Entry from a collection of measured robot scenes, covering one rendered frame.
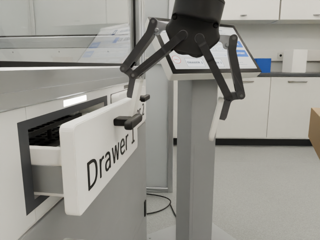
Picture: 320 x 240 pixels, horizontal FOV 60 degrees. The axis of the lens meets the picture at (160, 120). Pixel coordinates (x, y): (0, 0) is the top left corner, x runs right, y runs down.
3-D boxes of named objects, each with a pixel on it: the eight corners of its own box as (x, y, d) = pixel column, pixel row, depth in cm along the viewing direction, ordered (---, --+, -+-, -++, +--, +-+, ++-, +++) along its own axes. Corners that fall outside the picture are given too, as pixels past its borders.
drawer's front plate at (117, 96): (145, 119, 91) (145, 85, 89) (119, 143, 63) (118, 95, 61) (140, 118, 92) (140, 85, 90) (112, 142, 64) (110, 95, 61)
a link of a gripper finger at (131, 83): (138, 68, 45) (121, 64, 45) (132, 98, 46) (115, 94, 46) (140, 68, 46) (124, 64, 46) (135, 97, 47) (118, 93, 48)
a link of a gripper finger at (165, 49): (189, 36, 41) (183, 28, 41) (131, 80, 44) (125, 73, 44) (190, 38, 45) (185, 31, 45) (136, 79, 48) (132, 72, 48)
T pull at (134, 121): (142, 121, 48) (142, 113, 47) (131, 131, 40) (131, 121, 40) (122, 120, 48) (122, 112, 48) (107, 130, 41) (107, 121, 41)
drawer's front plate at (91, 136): (137, 146, 60) (136, 96, 58) (79, 218, 32) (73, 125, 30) (129, 146, 60) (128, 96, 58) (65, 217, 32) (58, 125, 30)
